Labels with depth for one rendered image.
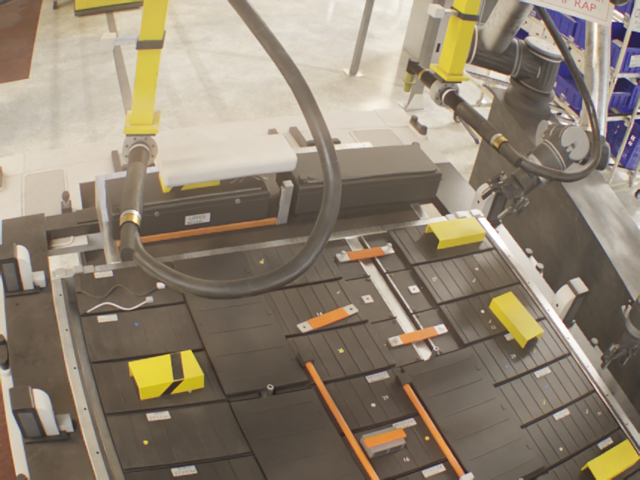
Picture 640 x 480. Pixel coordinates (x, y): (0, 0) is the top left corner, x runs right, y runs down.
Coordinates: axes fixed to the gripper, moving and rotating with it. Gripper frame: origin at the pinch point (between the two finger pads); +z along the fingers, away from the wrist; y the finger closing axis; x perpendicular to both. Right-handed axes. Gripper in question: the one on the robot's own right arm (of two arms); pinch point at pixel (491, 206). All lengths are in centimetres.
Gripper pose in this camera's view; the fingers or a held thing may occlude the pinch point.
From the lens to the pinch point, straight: 189.9
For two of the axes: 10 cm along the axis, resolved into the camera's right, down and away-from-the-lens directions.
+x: -4.4, -5.0, -7.4
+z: -8.0, 5.9, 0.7
